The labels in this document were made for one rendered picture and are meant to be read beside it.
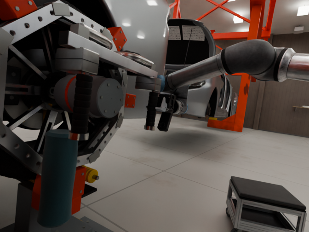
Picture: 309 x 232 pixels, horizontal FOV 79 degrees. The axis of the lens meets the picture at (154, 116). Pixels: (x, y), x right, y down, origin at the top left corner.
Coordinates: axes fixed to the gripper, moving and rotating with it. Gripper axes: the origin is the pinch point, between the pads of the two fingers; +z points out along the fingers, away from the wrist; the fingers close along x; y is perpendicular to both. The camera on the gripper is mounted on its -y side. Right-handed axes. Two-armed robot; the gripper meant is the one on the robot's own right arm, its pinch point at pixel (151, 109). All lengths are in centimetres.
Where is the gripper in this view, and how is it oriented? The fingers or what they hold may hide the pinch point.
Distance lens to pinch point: 73.6
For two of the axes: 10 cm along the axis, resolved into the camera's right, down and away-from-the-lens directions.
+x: 8.8, 1.4, -4.5
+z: -4.6, 0.0, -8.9
